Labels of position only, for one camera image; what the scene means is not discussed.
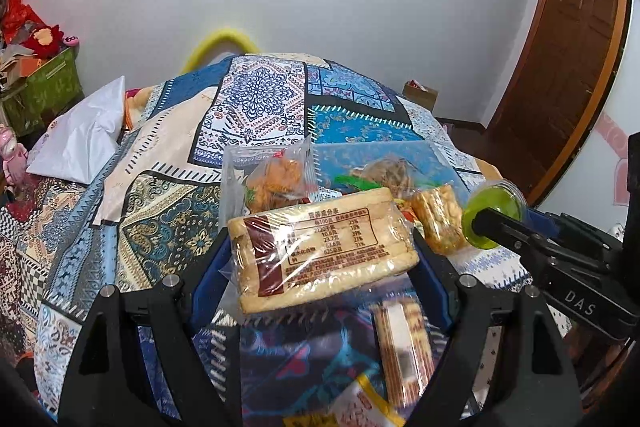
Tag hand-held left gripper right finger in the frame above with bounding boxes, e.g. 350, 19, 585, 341
412, 231, 583, 427

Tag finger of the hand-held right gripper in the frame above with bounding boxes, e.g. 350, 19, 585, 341
525, 206, 607, 249
472, 209, 552, 276

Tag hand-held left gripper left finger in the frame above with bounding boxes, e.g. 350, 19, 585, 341
59, 229, 241, 427

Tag green jelly cup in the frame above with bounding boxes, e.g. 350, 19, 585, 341
461, 181, 528, 253

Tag golden snack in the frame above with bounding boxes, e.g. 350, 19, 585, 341
410, 186, 468, 255

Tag cream biscuit packet clear wrapper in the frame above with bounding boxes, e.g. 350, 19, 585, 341
227, 187, 421, 314

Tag brown twisted snack bag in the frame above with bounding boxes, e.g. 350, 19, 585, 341
350, 157, 426, 202

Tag orange crisps clear bag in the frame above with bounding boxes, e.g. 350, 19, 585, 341
220, 138, 321, 228

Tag long biscuit sticks packet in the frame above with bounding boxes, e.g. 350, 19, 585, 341
372, 299, 436, 410

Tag yellow white snack bag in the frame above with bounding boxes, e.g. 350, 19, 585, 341
282, 372, 411, 427

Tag green snack wrapper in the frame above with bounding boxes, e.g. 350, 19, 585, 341
335, 174, 401, 198

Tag cardboard box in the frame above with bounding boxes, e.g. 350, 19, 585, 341
402, 79, 440, 112

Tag brown wooden door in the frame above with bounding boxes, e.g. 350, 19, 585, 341
480, 0, 633, 202

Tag white pillow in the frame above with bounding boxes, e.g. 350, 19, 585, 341
26, 76, 127, 185

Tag patchwork printed blanket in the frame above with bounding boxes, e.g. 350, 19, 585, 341
0, 52, 501, 427

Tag pink plush toy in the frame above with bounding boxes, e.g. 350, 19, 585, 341
0, 124, 28, 188

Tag green fabric storage box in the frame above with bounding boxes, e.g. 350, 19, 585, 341
0, 47, 85, 138

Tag heap of papers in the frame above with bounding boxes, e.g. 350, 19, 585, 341
0, 42, 51, 92

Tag red plush toy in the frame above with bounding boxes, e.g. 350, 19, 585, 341
22, 24, 68, 60

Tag red plastic bag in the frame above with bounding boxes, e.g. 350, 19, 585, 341
0, 0, 41, 42

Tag pink wall sticker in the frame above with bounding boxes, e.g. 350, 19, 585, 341
595, 109, 636, 208

